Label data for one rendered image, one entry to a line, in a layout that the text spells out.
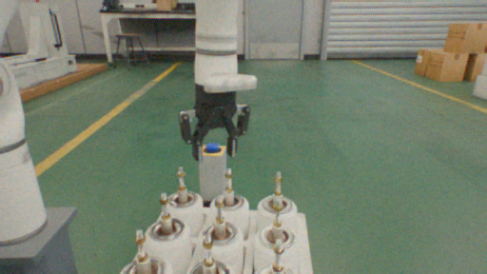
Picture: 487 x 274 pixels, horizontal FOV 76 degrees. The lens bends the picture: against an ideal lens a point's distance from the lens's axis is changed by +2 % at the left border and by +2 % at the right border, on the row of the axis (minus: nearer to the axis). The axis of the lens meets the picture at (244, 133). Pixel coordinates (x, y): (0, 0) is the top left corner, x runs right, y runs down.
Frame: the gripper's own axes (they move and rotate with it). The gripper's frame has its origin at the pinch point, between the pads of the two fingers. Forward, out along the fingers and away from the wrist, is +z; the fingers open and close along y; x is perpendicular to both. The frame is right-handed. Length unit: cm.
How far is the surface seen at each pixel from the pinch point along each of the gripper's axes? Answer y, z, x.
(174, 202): 4.9, 18.7, -13.3
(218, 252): 2.1, 18.6, 6.8
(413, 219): -77, 41, 0
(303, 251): -18.1, 24.3, 9.6
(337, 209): -58, 43, -17
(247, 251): -6.9, 24.9, 3.5
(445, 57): -332, 16, -145
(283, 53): -298, 46, -391
